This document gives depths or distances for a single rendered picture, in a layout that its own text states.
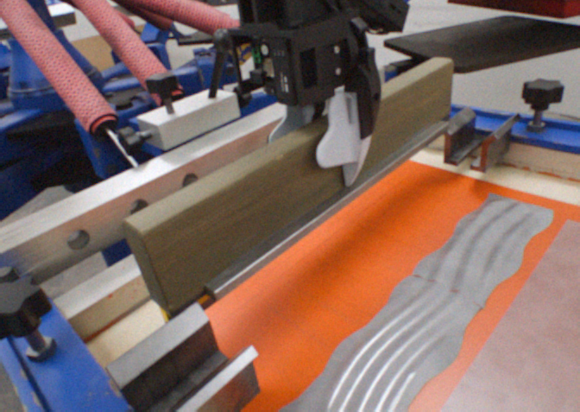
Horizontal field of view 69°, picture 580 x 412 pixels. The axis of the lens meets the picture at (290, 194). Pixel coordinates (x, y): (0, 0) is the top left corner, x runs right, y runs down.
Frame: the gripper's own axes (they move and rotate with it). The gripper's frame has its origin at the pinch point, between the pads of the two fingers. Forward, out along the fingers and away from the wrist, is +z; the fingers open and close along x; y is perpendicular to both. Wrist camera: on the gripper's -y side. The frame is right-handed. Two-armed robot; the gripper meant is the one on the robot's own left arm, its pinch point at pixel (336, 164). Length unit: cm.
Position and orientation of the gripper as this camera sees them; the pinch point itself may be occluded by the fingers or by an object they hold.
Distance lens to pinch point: 40.6
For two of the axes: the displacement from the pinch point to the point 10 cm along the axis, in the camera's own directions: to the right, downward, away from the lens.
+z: 1.3, 8.5, 5.1
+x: 7.1, 2.8, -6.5
